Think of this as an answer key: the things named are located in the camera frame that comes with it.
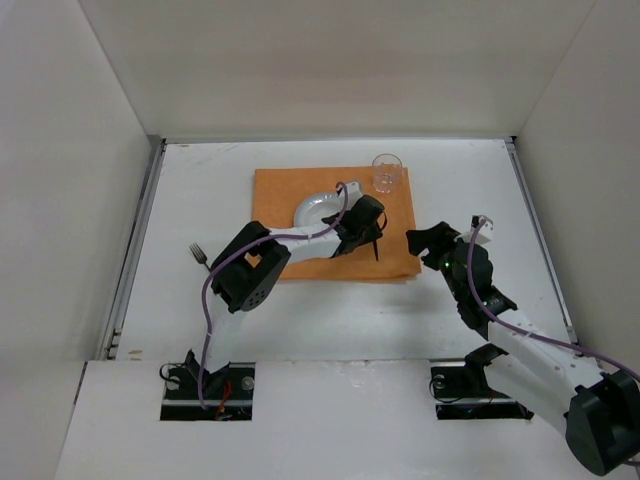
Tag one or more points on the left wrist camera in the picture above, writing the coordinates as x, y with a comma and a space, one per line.
351, 189

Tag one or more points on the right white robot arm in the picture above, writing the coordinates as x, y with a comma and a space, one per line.
589, 398

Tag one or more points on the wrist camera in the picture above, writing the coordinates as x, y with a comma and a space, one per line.
482, 229
351, 189

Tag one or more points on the left aluminium rail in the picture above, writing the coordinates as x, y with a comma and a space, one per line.
116, 313

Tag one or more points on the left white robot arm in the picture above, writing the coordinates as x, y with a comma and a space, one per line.
246, 271

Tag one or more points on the orange cloth placemat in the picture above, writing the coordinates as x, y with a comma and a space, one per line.
278, 192

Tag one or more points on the right aluminium rail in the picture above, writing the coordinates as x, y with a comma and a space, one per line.
510, 143

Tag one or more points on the aluminium rail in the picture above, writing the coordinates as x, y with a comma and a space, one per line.
116, 313
510, 143

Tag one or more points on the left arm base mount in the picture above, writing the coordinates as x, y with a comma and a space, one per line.
228, 394

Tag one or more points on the white ceramic plate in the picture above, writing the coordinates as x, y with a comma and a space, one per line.
316, 207

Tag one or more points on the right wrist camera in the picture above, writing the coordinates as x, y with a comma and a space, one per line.
482, 229

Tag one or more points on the clear drinking glass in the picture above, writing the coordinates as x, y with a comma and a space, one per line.
387, 171

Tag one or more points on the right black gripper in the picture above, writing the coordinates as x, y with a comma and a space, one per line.
435, 245

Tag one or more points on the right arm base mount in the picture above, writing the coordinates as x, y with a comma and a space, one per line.
460, 394

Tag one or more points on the black fork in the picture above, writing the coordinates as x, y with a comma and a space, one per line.
199, 255

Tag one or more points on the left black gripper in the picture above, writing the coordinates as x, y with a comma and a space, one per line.
368, 226

